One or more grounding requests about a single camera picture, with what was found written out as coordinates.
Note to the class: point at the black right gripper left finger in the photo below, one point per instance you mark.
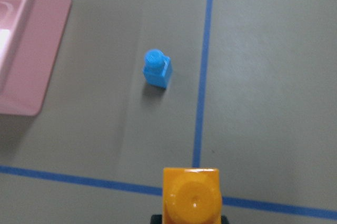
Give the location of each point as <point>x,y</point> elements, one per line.
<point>156,219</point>

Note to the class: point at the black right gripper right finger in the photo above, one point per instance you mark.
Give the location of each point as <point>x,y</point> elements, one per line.
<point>224,220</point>

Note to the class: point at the pink plastic box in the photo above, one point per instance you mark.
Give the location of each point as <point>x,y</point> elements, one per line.
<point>31,32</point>

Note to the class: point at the orange block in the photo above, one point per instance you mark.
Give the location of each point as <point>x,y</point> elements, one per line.
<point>191,195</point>

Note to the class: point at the small blue block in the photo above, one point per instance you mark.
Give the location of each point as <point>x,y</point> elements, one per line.
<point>157,68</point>

